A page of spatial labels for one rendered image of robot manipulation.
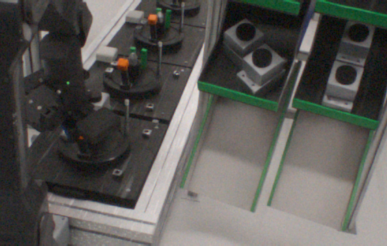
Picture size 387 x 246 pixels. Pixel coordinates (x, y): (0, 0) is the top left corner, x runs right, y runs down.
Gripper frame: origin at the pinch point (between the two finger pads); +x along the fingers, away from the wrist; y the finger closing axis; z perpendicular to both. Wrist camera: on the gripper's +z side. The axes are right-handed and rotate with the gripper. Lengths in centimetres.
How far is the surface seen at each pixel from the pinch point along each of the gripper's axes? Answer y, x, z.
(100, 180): 3.1, 13.1, -2.4
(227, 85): 18.1, -9.0, -17.5
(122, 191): 7.9, 12.9, -3.2
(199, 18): -31, 22, -72
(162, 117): -2.8, 15.9, -25.1
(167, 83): -11.9, 17.6, -36.5
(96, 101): -4.3, 2.3, -8.9
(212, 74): 14.8, -9.4, -17.8
